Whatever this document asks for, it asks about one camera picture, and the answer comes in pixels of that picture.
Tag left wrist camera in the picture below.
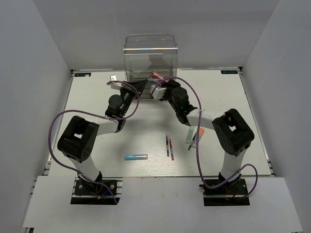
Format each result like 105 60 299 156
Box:
107 75 125 90

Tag blue eraser stick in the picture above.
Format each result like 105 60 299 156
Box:
124 154 148 161

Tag right blue table label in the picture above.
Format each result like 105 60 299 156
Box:
221 70 238 74

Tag red pen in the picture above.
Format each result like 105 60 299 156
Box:
168 138 174 161

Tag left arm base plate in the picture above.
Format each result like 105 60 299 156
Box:
70 177 123 205

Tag green pen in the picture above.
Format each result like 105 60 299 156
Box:
188 132 197 151

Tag orange capped highlighter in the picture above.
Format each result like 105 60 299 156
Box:
192 128 205 148

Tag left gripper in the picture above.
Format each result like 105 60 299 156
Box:
120 79 148 117

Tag left blue table label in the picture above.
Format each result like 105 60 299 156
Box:
74 72 91 77

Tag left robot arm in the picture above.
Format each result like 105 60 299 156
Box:
57 79 148 194

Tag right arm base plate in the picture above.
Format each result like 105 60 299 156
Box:
199 179 250 207

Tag blue table label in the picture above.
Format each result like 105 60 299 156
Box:
221 70 238 74
74 72 91 77

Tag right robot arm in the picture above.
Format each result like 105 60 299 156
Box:
161 79 255 194

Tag purple pen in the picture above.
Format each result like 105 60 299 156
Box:
165 135 170 157

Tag pink capped clip jar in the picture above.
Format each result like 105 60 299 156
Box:
150 72 165 80

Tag clear plastic drawer organizer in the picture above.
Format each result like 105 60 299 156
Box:
123 33 178 100

